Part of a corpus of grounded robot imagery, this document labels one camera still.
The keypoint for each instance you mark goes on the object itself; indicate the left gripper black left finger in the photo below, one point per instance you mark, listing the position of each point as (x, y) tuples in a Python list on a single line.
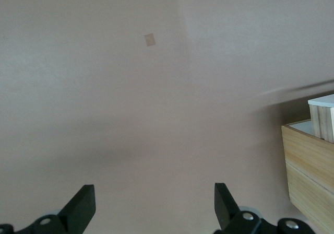
[(81, 208)]

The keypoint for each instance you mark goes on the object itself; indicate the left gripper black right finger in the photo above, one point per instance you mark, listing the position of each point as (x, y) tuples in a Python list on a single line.
[(225, 210)]

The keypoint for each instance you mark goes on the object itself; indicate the light wooden drawer cabinet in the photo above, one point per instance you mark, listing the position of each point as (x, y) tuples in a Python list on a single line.
[(308, 166)]

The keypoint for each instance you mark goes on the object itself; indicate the small brown tape patch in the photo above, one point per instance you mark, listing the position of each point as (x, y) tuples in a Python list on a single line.
[(150, 40)]

